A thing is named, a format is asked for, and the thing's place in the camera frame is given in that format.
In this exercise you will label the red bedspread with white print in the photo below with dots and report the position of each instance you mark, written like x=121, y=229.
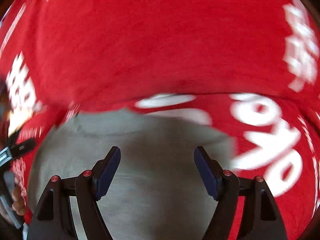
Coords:
x=272, y=139

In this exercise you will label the grey garment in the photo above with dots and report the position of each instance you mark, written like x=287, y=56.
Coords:
x=157, y=191

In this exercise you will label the red pillow with white characters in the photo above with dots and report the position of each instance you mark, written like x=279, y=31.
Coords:
x=99, y=53

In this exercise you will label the person's left hand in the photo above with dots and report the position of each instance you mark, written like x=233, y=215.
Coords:
x=18, y=201

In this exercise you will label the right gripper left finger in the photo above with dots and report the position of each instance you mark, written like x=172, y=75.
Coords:
x=53, y=217

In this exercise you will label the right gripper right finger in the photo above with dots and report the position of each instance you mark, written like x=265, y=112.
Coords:
x=261, y=218

